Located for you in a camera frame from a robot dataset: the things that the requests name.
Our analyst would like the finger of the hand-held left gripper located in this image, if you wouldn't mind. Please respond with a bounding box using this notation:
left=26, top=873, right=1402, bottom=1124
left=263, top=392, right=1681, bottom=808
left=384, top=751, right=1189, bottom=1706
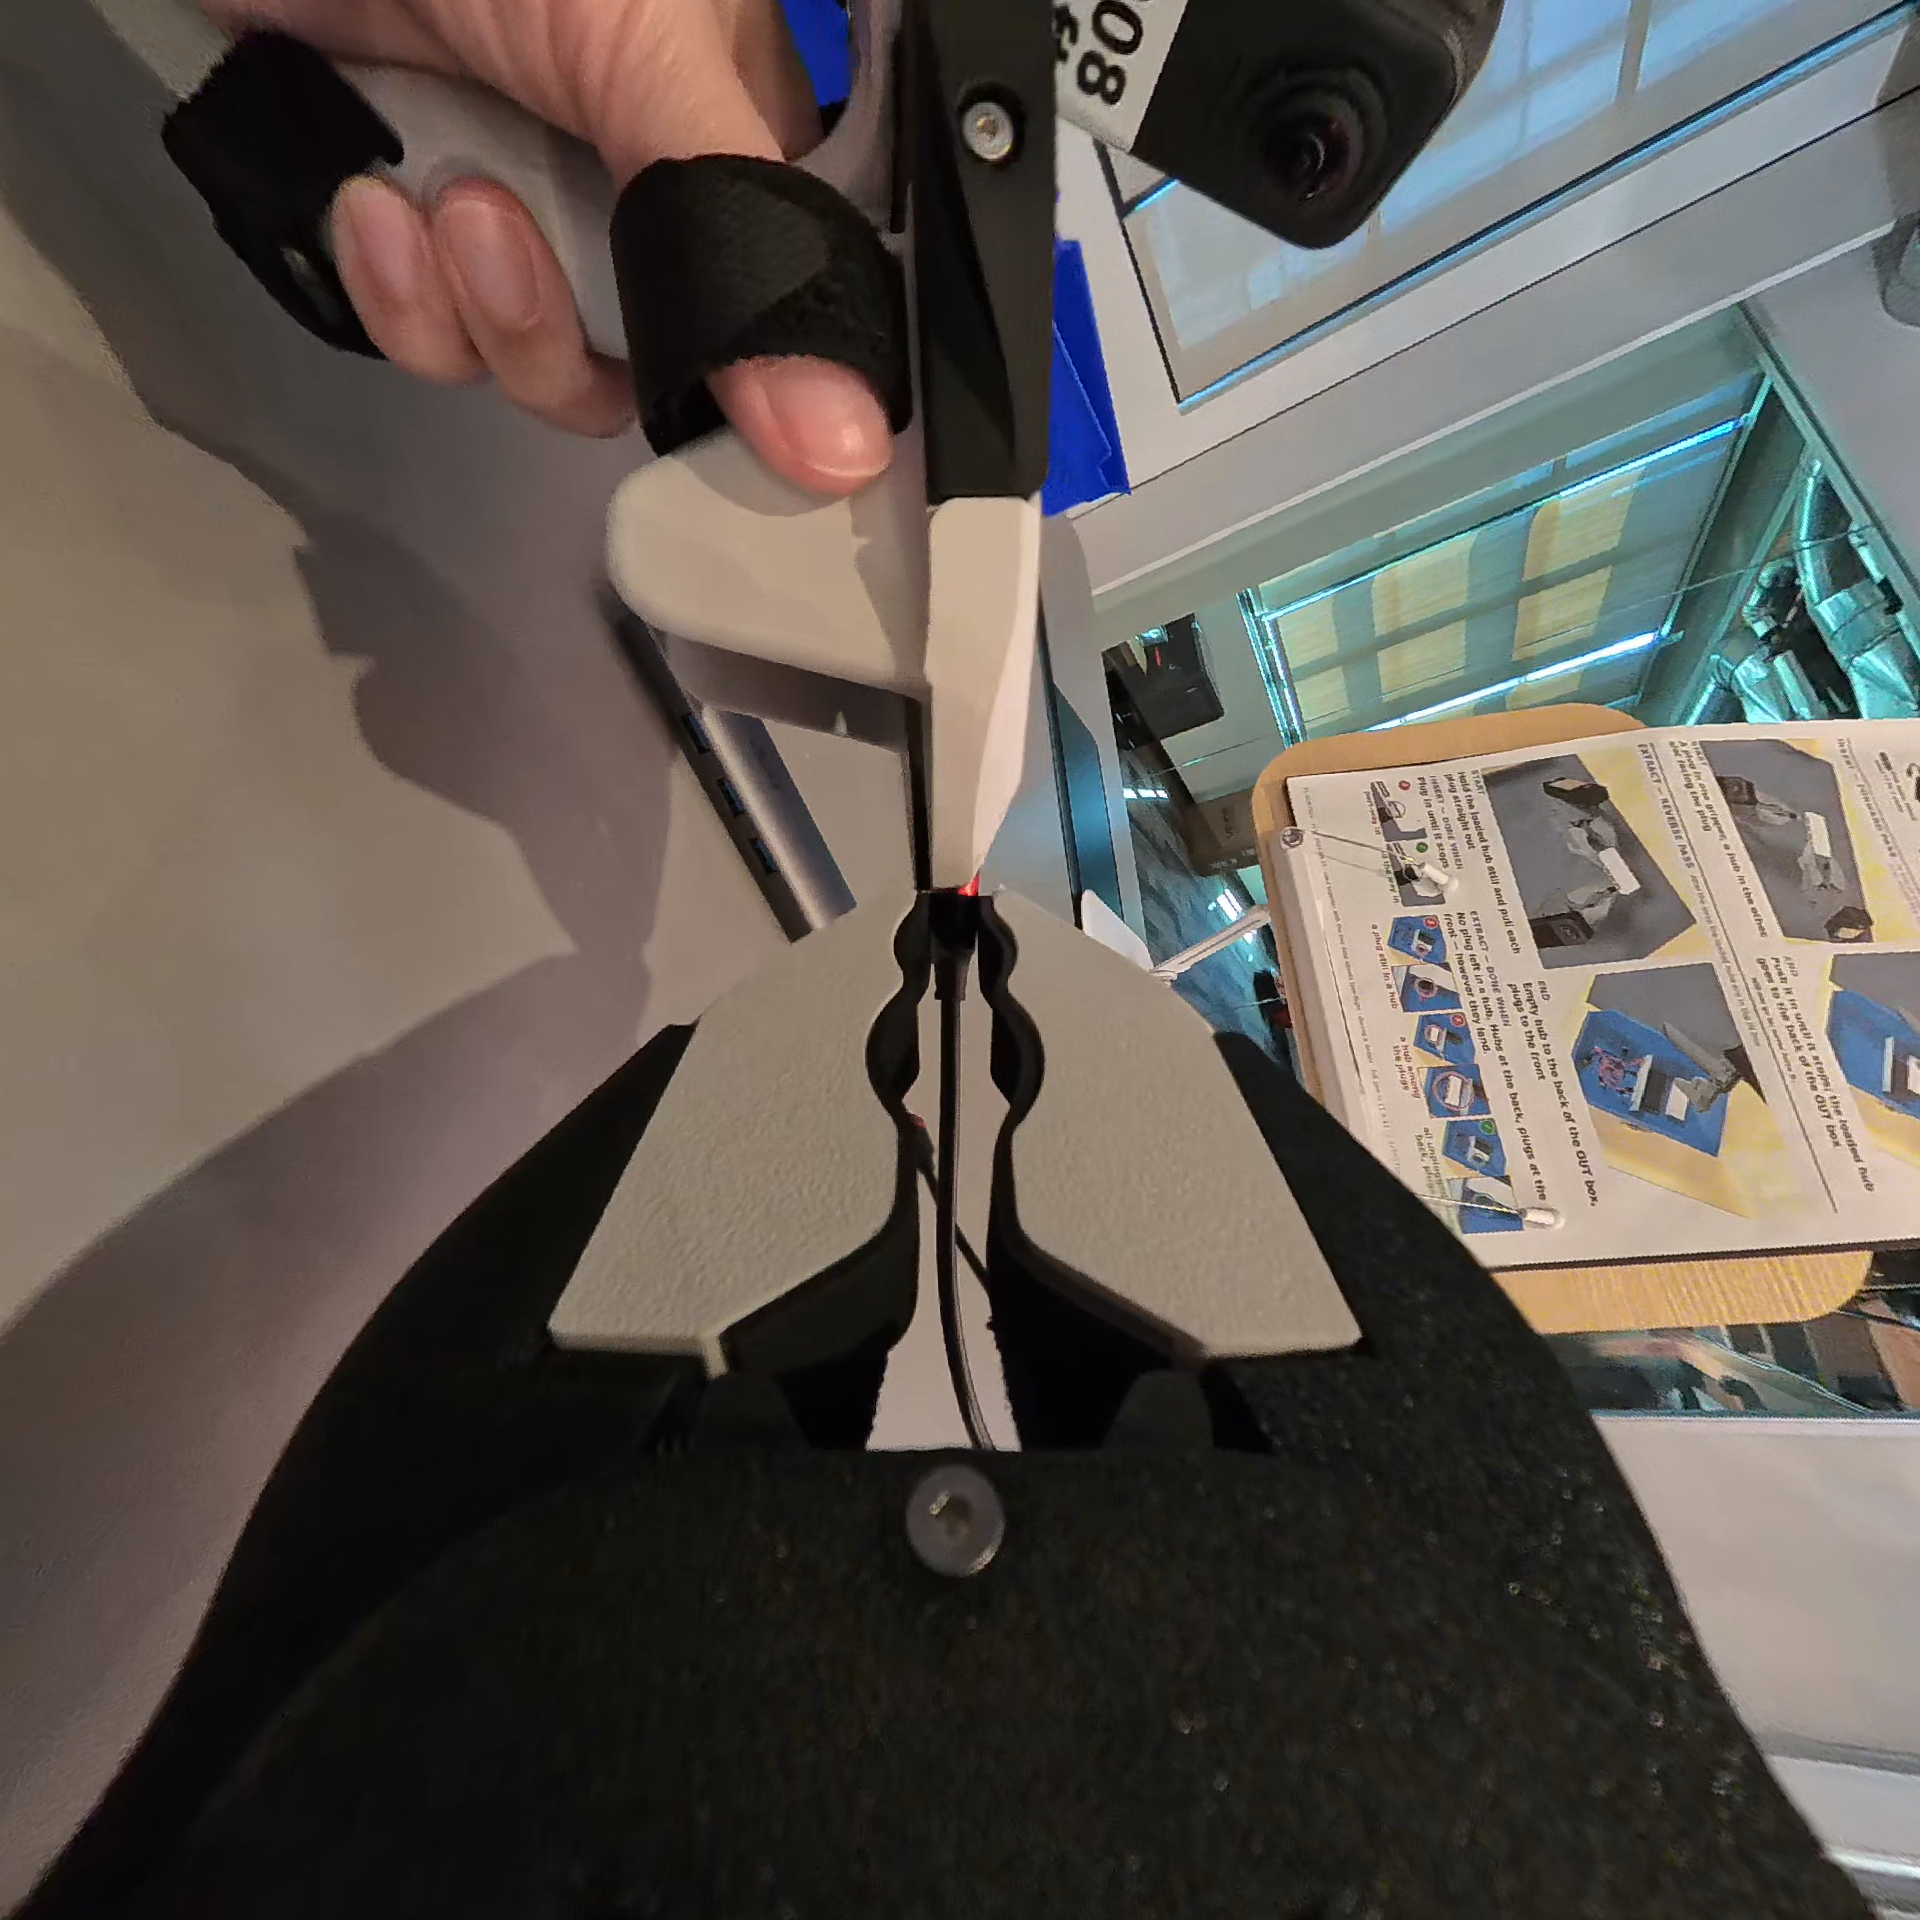
left=920, top=492, right=1047, bottom=889
left=603, top=449, right=936, bottom=741

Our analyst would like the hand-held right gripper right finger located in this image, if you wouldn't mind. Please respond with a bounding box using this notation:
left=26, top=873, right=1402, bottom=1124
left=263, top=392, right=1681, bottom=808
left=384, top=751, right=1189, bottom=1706
left=983, top=887, right=1364, bottom=1367

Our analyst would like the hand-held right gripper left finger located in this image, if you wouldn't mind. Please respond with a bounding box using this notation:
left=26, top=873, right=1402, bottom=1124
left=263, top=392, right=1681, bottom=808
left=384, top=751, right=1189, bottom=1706
left=546, top=890, right=922, bottom=1373

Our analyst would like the blue plastic bin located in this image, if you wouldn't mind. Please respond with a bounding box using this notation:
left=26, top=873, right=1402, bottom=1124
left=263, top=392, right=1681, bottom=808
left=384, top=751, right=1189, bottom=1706
left=779, top=0, right=1130, bottom=521

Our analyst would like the black usb cable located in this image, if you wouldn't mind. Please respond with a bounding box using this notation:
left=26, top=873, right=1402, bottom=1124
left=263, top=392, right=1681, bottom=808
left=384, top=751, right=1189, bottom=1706
left=897, top=878, right=995, bottom=1452

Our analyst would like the grey usb hub with cable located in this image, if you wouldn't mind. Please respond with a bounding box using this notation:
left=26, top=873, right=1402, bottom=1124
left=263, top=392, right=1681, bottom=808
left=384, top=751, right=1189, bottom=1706
left=657, top=660, right=859, bottom=943

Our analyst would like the person's left hand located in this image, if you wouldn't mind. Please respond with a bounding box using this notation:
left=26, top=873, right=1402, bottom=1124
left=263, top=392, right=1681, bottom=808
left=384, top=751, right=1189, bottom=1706
left=201, top=0, right=904, bottom=500

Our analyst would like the small black device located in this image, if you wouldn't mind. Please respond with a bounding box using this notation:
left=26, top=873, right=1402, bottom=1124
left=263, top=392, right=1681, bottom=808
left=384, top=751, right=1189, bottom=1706
left=1107, top=613, right=1227, bottom=730

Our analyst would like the printed instruction sheet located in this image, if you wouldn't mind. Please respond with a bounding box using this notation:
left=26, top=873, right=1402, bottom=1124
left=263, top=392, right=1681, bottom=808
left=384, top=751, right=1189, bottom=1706
left=1288, top=719, right=1920, bottom=1255

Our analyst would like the window with white blinds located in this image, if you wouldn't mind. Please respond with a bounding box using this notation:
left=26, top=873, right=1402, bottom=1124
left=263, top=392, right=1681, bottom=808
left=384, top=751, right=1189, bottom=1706
left=1119, top=0, right=1920, bottom=408

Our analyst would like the silver ventilation duct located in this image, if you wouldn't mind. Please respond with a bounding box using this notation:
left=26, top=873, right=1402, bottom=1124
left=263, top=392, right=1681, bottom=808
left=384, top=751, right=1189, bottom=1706
left=1755, top=456, right=1920, bottom=724

